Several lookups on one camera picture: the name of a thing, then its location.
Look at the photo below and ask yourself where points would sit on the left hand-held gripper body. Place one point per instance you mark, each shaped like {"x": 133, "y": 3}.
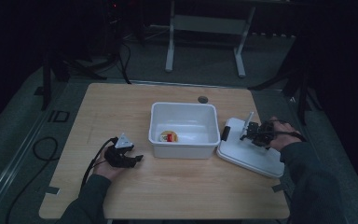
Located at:
{"x": 116, "y": 154}

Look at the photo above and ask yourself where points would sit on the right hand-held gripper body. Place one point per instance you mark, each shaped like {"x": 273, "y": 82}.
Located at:
{"x": 259, "y": 132}

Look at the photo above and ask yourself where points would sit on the white box lid black latches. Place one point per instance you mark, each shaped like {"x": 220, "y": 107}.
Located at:
{"x": 251, "y": 155}

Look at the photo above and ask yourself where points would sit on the round clear yellow snack cup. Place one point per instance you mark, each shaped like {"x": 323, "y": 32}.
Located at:
{"x": 168, "y": 137}

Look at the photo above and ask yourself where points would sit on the white plastic storage box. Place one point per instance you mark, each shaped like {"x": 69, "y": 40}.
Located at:
{"x": 183, "y": 130}

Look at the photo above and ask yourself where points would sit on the person's left hand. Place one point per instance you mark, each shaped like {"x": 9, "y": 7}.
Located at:
{"x": 104, "y": 171}

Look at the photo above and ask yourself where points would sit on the person's right hand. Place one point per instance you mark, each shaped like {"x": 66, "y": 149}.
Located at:
{"x": 282, "y": 133}

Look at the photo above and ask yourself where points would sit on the grey round table grommet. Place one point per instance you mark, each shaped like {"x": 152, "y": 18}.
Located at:
{"x": 203, "y": 100}

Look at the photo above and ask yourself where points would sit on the grey tape piece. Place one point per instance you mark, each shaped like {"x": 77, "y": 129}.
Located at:
{"x": 277, "y": 188}
{"x": 52, "y": 190}

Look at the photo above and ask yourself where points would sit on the black tripod stand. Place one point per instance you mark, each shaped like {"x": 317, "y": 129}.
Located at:
{"x": 60, "y": 67}
{"x": 298, "y": 84}

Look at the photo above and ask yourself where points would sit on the white metal desk frame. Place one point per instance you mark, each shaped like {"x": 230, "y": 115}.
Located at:
{"x": 209, "y": 25}

